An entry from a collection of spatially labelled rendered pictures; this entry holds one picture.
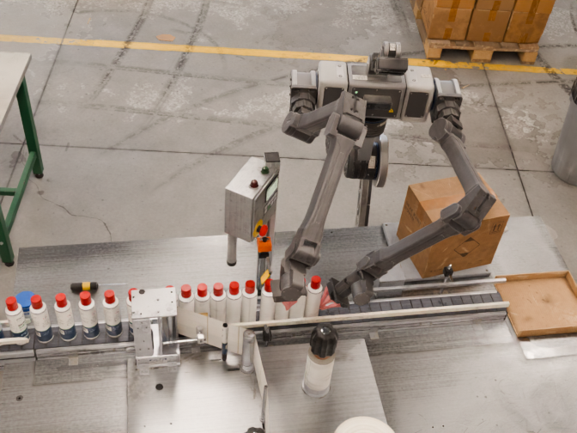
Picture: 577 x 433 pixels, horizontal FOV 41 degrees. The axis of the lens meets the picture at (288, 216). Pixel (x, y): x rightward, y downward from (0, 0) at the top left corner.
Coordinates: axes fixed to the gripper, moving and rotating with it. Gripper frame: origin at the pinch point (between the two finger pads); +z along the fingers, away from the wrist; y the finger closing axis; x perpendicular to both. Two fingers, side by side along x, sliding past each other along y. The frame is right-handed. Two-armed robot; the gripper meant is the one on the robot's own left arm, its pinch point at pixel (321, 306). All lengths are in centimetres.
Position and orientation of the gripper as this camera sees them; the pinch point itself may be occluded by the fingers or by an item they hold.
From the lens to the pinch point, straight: 265.8
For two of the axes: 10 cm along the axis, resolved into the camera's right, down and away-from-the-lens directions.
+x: 7.2, 4.0, 5.7
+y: 1.6, 7.0, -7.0
